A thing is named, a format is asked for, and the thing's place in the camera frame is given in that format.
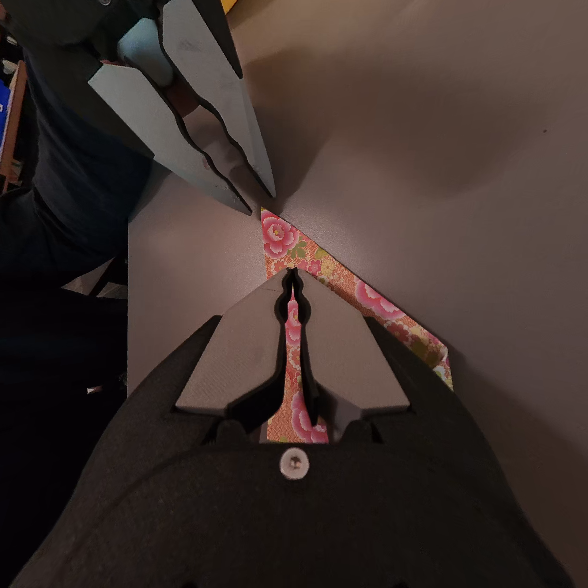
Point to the pink floral origami paper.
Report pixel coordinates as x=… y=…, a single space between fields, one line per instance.
x=294 y=243

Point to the wooden shelf rack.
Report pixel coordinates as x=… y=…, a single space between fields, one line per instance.
x=13 y=119

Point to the yellow paper sheet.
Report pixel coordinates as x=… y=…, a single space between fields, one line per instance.
x=228 y=3

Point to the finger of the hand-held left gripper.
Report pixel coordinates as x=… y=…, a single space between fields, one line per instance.
x=138 y=124
x=211 y=78

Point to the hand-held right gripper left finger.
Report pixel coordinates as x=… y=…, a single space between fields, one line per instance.
x=229 y=363

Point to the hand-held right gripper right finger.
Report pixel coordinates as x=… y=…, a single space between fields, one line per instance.
x=349 y=363

